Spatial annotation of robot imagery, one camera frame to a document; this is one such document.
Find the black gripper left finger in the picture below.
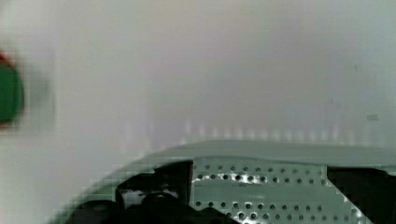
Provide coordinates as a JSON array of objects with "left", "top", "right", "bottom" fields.
[{"left": 115, "top": 161, "right": 193, "bottom": 209}]

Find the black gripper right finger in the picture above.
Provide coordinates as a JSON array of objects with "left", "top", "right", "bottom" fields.
[{"left": 327, "top": 167, "right": 396, "bottom": 224}]

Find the green plastic strainer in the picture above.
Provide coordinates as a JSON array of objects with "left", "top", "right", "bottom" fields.
[{"left": 49, "top": 140, "right": 395, "bottom": 224}]

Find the red toy strawberry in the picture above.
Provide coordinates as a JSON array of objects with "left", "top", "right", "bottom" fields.
[{"left": 0, "top": 52, "right": 24, "bottom": 127}]

